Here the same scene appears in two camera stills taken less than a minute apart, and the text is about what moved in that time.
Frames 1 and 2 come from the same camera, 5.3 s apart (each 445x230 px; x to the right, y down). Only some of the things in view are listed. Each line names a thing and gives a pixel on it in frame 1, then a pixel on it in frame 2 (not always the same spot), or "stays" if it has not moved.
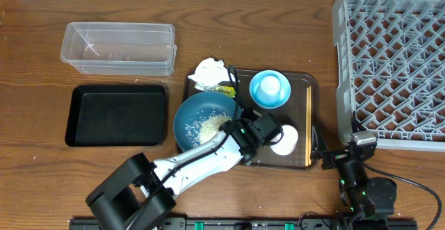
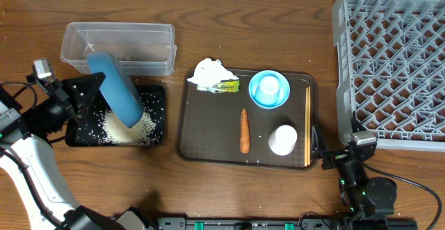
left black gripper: x=264 y=143 to x=58 y=97
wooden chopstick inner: x=306 y=126 stays
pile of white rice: x=197 y=130 to x=115 y=131
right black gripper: x=320 y=151 stays
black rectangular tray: x=117 y=115 stays
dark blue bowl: x=199 y=117 to x=115 y=89
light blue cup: x=268 y=90 stays
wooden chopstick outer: x=310 y=124 stays
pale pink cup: x=288 y=143 stays
